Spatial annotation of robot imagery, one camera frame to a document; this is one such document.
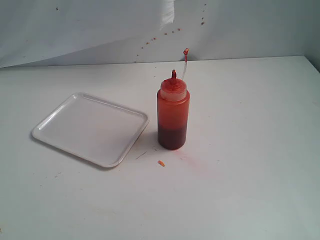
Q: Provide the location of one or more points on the red sauce squeeze bottle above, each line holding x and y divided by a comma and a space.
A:
173, 101

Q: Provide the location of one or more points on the white square plastic tray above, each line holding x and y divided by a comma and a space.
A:
91, 128

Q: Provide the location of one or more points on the small orange crumb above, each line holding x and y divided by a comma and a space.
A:
161, 163

